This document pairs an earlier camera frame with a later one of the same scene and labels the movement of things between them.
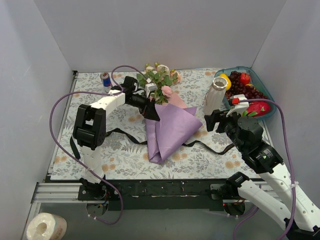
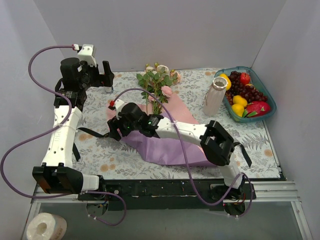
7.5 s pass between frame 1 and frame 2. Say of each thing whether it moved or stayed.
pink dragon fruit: stayed
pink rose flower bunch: stayed
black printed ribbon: moved
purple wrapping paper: moved
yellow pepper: stayed
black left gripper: moved
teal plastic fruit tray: stayed
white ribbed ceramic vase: stayed
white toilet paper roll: stayed
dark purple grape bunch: stayed
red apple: stayed
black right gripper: moved
